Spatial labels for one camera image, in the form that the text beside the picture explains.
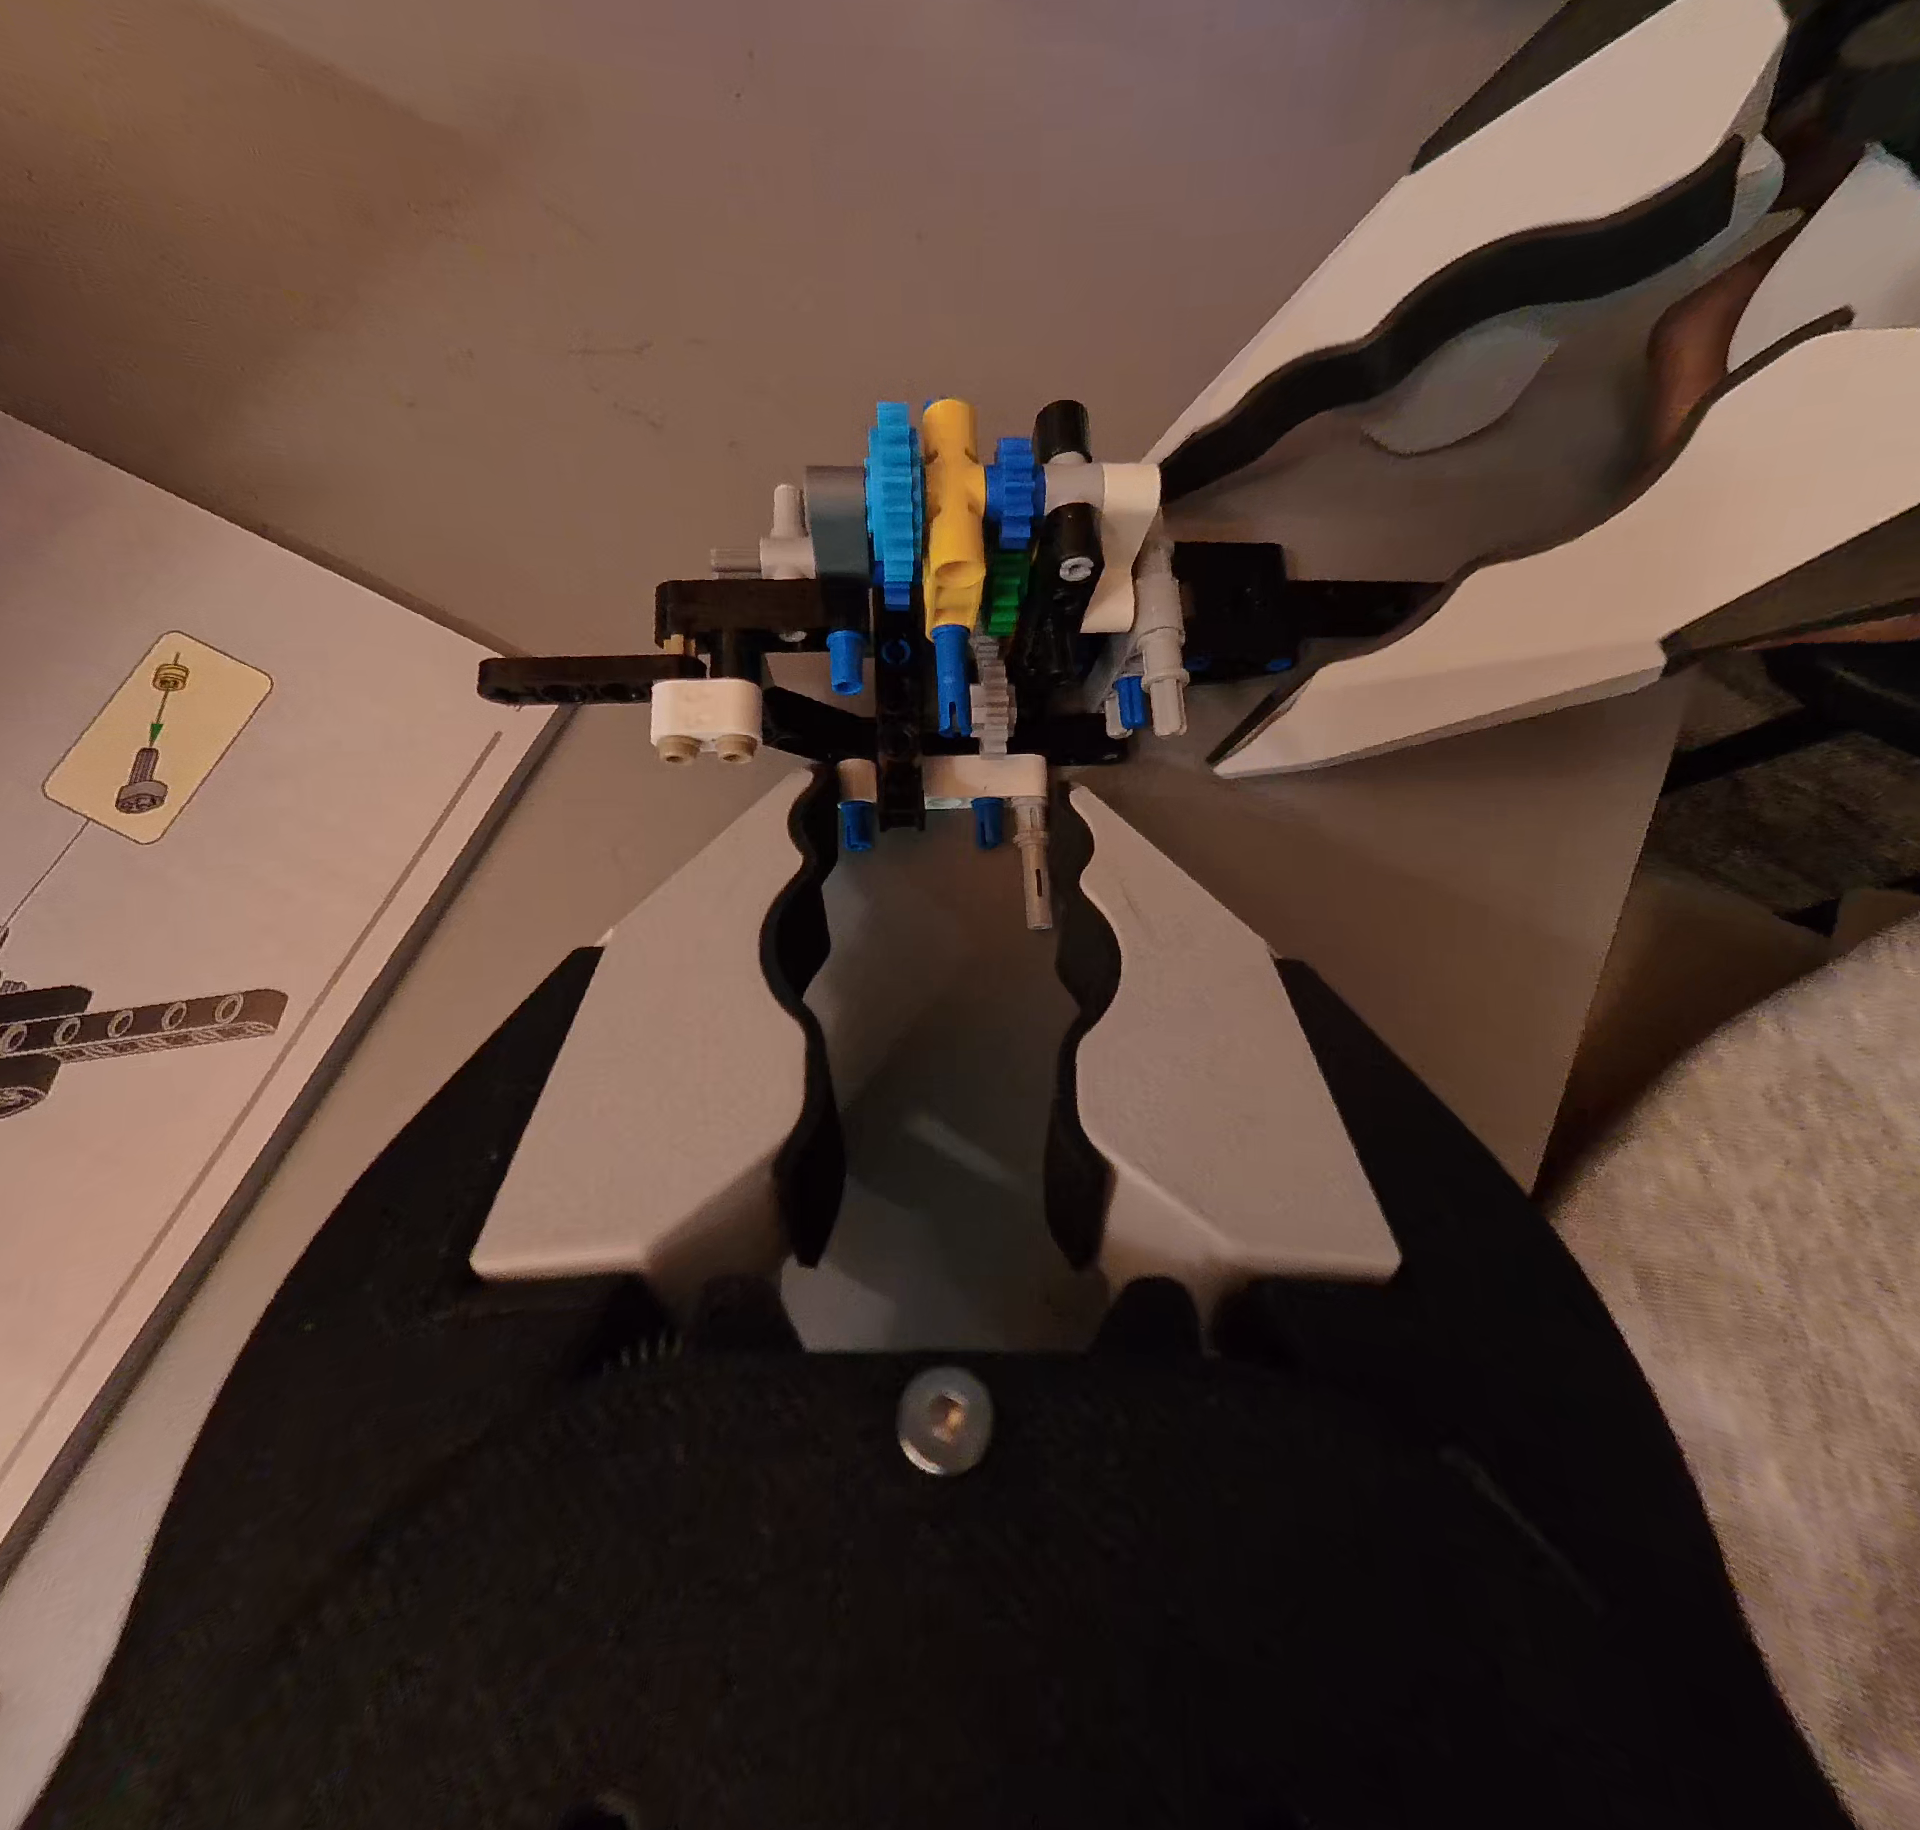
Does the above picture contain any person's grey trouser leg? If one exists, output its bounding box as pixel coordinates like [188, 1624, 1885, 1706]
[1542, 914, 1920, 1830]

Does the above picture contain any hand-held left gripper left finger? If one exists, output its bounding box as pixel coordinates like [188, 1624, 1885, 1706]
[468, 772, 843, 1284]

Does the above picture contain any lego instruction booklet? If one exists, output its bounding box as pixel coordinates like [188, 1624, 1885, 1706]
[0, 411, 582, 1579]

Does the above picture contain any multicoloured lego gear assembly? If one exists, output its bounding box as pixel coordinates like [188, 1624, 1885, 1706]
[478, 397, 1444, 935]

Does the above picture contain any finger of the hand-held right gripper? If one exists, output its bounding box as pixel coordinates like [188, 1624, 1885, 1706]
[1207, 149, 1920, 783]
[1144, 0, 1798, 508]

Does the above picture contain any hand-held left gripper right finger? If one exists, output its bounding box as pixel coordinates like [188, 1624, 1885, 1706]
[1048, 783, 1405, 1284]

